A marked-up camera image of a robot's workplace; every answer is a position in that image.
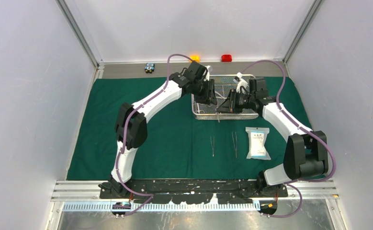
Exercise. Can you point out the yellow toy block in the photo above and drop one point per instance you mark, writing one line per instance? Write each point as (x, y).
(195, 58)

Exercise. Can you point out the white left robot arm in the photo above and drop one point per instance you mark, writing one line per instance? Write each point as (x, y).
(132, 119)

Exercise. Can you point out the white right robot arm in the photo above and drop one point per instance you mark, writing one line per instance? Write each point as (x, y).
(306, 154)

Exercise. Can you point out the green surgical drape cloth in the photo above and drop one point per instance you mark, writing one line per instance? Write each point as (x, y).
(177, 146)

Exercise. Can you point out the white sterile packet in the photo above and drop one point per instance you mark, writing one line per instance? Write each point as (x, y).
(257, 137)

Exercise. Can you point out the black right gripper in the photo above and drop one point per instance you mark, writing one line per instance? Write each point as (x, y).
(231, 101)

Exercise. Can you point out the metal mesh instrument tray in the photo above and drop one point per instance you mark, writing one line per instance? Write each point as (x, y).
(226, 90)

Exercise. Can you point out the steel surgical forceps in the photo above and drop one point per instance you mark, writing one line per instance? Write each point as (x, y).
(212, 142)

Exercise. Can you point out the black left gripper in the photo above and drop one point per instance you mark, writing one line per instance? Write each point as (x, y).
(209, 98)

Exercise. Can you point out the red toy block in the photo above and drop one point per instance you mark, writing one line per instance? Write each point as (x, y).
(226, 58)

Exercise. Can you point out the blue owl toy block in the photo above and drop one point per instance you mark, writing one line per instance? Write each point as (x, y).
(149, 67)

